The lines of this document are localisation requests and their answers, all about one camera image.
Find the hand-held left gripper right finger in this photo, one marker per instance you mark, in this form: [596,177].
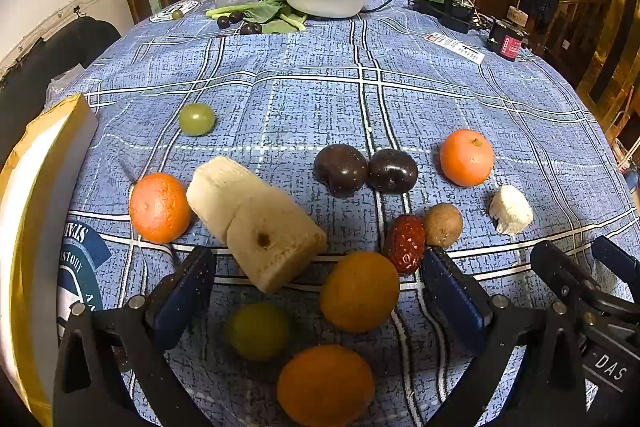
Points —
[450,297]

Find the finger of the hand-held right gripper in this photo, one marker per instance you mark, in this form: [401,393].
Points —
[560,269]
[615,264]

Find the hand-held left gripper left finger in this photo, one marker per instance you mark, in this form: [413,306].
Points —
[185,297]

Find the red jujube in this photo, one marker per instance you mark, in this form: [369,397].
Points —
[405,244]

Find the brown round longan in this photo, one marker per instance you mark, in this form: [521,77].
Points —
[443,224]

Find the small peeled banana piece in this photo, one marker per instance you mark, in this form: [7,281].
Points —
[510,210]

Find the yellow-orange citrus fruit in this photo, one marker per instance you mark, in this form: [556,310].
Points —
[359,291]
[325,387]

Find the orange tangerine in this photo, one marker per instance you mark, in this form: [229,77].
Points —
[160,207]
[466,157]

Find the peeled banana piece dark spot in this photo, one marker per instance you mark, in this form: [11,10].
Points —
[272,252]

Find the dark purple plum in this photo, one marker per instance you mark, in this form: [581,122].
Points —
[392,170]
[340,169]

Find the white foam box yellow tape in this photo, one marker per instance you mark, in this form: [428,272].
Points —
[30,207]

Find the black box red label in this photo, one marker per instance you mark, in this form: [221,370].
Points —
[502,38]

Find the white printed card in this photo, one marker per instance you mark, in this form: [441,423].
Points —
[457,48]

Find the small beige box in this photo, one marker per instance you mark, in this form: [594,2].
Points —
[516,16]

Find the dark jacket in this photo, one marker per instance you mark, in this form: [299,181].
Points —
[539,2]

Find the black charger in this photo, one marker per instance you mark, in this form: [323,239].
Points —
[457,17]

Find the black sofa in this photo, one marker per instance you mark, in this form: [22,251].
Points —
[45,62]

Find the dark grape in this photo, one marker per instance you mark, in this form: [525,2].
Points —
[250,28]
[223,22]

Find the green leafy vegetable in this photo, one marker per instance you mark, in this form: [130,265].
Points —
[265,9]

